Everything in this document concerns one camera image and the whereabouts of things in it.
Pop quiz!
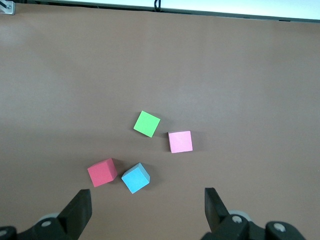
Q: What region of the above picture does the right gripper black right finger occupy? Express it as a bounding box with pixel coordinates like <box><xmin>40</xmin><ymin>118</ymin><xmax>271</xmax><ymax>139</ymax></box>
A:
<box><xmin>202</xmin><ymin>187</ymin><xmax>308</xmax><ymax>240</ymax></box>

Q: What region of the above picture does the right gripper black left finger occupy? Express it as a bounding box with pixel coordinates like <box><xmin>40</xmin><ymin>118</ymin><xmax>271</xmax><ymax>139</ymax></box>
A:
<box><xmin>0</xmin><ymin>189</ymin><xmax>93</xmax><ymax>240</ymax></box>

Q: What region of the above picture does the light blue foam cube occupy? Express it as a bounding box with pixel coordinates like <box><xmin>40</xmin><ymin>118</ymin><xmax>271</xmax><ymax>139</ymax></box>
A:
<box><xmin>121</xmin><ymin>162</ymin><xmax>151</xmax><ymax>195</ymax></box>

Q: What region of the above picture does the green foam cube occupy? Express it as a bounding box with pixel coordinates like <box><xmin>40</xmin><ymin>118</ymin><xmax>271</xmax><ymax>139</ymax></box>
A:
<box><xmin>133</xmin><ymin>110</ymin><xmax>161</xmax><ymax>138</ymax></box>

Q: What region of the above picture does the red foam cube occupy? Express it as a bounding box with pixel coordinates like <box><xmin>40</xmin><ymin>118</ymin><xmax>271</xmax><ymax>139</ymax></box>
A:
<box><xmin>87</xmin><ymin>157</ymin><xmax>118</xmax><ymax>188</ymax></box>

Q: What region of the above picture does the pink foam cube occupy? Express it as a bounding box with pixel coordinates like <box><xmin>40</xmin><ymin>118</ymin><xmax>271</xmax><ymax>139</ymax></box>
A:
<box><xmin>167</xmin><ymin>130</ymin><xmax>194</xmax><ymax>154</ymax></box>

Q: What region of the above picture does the brown table cover sheet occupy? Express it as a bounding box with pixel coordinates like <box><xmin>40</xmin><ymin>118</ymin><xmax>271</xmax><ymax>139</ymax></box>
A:
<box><xmin>0</xmin><ymin>4</ymin><xmax>320</xmax><ymax>240</ymax></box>

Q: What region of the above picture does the silver metal bracket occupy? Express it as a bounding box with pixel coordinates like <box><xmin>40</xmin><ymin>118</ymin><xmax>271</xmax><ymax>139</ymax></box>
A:
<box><xmin>0</xmin><ymin>1</ymin><xmax>16</xmax><ymax>15</ymax></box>

